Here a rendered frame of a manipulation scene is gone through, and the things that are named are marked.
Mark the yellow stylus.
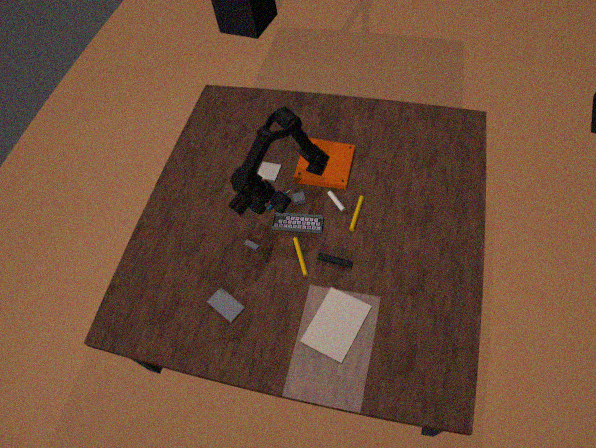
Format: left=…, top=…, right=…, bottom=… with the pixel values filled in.
left=293, top=237, right=309, bottom=277

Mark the blue cylinder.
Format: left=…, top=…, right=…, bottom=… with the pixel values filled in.
left=267, top=190, right=290, bottom=211

